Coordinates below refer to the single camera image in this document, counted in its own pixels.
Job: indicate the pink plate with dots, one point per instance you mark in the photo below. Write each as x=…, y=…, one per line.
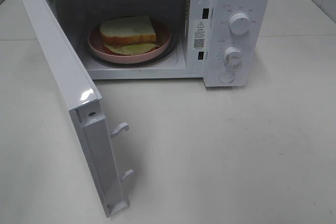
x=163, y=33

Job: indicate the sandwich with white bread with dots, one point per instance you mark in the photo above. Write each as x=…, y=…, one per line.
x=128, y=36

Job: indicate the glass microwave turntable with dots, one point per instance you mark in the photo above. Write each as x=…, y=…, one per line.
x=168, y=53

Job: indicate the round white door button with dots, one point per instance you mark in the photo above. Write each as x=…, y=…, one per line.
x=226, y=77

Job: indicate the lower white timer knob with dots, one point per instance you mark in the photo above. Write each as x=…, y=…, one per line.
x=232, y=56

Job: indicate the white warning label sticker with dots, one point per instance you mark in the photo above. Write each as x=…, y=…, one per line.
x=200, y=33

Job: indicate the white microwave oven body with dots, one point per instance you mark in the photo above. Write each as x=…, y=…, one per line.
x=78, y=17

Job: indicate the upper white power knob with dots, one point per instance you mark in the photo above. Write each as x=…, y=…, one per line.
x=239, y=22

